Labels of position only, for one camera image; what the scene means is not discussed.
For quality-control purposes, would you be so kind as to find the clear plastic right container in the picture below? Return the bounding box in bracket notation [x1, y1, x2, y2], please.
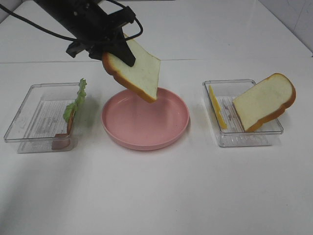
[202, 79, 284, 147]

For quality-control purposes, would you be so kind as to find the clear plastic left container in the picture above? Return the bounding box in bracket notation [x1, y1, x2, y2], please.
[4, 83, 79, 153]

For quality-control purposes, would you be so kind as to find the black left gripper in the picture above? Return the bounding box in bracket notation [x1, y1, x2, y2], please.
[66, 6, 135, 67]

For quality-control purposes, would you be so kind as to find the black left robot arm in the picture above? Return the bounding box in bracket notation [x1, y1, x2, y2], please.
[36, 0, 135, 67]

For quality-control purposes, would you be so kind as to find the bread slice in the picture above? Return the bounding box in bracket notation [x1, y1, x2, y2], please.
[233, 73, 296, 132]
[102, 39, 161, 103]

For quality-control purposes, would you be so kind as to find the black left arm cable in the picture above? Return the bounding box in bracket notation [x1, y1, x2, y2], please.
[0, 0, 144, 42]

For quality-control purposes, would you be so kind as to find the green lettuce leaf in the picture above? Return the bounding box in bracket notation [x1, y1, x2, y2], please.
[63, 78, 87, 123]

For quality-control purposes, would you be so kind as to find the brown bacon strip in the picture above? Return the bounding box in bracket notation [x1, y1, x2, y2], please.
[51, 110, 76, 150]

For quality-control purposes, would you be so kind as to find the pink round plate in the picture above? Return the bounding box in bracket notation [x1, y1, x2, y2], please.
[101, 88, 190, 151]

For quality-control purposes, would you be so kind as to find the clear plastic container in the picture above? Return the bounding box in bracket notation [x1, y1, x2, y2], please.
[202, 79, 284, 147]
[4, 83, 79, 153]

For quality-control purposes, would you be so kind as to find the yellow cheese slice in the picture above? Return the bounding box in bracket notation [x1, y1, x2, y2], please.
[209, 85, 227, 129]

